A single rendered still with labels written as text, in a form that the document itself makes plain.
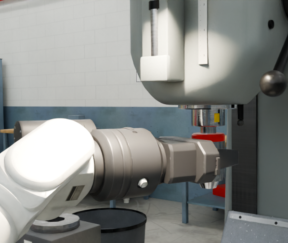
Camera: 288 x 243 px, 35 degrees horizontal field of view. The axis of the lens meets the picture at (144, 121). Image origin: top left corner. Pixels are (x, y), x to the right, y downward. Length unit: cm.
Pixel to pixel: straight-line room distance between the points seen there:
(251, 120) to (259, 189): 15
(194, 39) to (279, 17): 13
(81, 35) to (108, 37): 54
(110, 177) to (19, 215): 12
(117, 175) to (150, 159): 5
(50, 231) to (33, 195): 38
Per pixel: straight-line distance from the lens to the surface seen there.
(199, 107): 61
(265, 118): 102
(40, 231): 83
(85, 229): 84
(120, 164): 53
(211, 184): 65
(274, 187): 103
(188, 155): 58
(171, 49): 54
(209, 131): 64
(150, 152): 55
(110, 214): 293
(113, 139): 54
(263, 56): 59
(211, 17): 56
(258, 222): 105
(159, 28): 55
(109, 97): 643
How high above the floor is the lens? 132
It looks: 3 degrees down
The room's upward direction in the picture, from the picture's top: 1 degrees counter-clockwise
